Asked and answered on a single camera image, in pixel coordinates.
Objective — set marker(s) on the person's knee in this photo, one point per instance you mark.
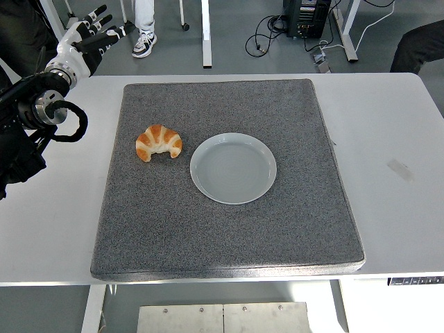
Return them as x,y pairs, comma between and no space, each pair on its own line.
419,45

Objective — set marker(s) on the grey metal plate with screws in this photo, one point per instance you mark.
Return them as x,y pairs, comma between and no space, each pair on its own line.
222,319

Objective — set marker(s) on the croissant bread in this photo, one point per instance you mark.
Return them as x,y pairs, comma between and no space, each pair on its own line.
157,137

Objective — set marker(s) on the person's leg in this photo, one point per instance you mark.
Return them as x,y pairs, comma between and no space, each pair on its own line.
145,21

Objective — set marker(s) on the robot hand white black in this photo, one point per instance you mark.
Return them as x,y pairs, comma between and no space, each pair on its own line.
71,55

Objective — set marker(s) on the person's body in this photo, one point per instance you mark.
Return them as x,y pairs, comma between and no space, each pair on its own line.
21,27

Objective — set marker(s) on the grey speckled mat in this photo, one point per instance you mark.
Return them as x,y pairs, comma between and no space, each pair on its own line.
225,236

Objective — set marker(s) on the white desk leg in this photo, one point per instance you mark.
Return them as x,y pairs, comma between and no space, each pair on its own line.
206,34
348,38

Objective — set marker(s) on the white caster leg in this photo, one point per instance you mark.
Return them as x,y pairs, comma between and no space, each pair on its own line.
123,10
182,14

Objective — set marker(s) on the light grey round plate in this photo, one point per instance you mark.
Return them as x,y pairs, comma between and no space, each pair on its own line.
233,170

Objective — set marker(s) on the table height control panel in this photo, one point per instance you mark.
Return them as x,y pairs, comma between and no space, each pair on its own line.
416,281

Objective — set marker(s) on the white table leg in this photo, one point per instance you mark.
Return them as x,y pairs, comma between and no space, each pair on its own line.
340,308
93,308

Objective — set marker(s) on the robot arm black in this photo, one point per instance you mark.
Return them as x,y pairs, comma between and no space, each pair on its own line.
21,104

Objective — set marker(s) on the black computer tower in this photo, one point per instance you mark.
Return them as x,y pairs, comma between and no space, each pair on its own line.
307,17

